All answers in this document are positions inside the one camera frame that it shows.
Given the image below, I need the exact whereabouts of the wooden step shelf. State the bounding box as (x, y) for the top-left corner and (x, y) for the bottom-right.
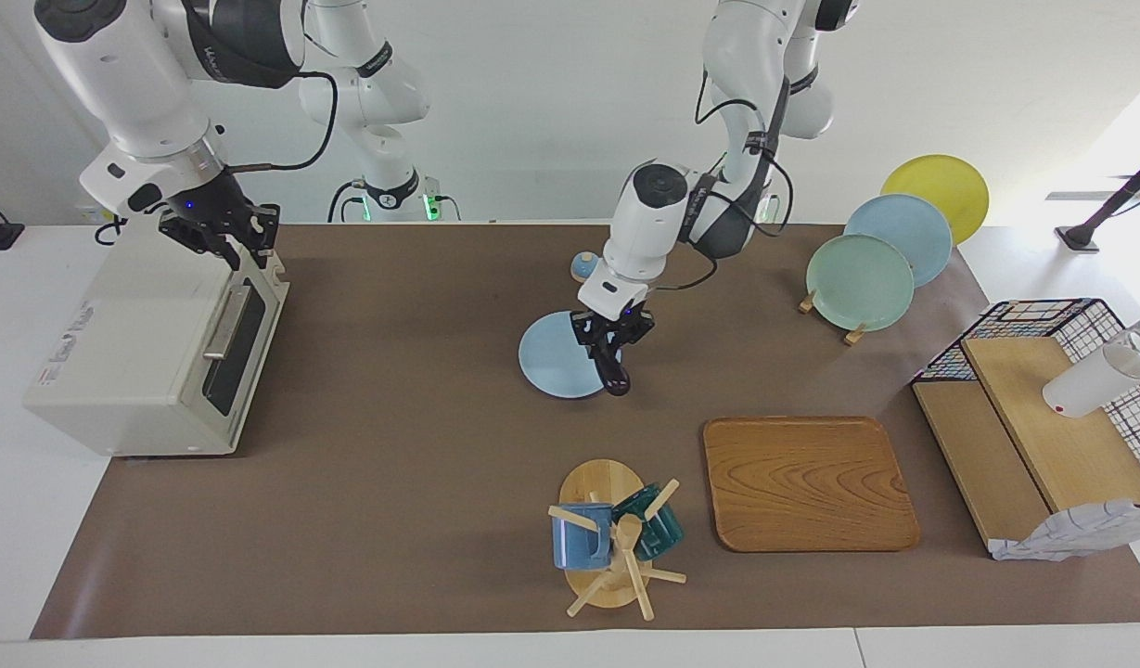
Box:
(912, 336), (1140, 556)

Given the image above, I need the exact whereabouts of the pale green plate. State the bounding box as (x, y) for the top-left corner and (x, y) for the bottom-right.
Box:
(805, 234), (916, 333)

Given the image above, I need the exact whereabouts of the cream toaster oven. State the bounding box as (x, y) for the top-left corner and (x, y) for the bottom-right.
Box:
(23, 227), (291, 458)

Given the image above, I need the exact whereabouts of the rectangular wooden tray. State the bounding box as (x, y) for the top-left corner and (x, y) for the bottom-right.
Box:
(702, 416), (922, 555)

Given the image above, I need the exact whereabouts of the yellow plate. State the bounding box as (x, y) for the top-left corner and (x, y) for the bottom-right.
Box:
(880, 154), (991, 245)

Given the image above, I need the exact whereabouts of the brown table mat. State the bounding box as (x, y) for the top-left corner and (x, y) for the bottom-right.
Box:
(30, 223), (1140, 641)

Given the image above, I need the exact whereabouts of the dark green mug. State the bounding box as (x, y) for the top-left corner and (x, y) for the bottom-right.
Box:
(611, 482), (685, 561)

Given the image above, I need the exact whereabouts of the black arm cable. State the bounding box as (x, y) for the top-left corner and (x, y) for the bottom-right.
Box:
(224, 69), (339, 174)
(694, 72), (795, 238)

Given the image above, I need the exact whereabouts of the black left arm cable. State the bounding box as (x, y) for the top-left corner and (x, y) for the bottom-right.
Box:
(694, 72), (795, 238)

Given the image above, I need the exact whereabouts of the black wire basket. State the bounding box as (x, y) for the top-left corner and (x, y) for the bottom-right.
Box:
(911, 298), (1140, 493)

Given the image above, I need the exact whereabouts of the white cup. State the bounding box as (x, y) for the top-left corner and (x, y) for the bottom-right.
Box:
(1042, 315), (1140, 419)

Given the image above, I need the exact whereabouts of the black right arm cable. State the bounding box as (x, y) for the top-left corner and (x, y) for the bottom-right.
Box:
(224, 69), (339, 174)

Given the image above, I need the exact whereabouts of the blue mug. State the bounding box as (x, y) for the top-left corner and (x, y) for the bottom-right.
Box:
(551, 502), (616, 572)

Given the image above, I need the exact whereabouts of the marbled white cloth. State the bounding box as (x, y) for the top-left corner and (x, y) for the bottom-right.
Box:
(990, 498), (1140, 563)

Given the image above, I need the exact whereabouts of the racked light blue plate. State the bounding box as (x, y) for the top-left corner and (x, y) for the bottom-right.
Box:
(844, 193), (954, 288)

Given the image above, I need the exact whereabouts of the dark purple eggplant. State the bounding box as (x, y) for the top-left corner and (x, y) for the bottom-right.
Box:
(595, 344), (634, 398)

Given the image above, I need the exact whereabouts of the wooden mug tree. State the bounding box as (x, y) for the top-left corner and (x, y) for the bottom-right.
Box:
(547, 458), (689, 622)

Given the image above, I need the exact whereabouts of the glass oven door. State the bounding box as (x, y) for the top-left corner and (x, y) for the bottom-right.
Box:
(199, 263), (291, 447)

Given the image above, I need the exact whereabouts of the wooden plate rack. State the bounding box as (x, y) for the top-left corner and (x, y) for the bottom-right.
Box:
(798, 288), (869, 347)

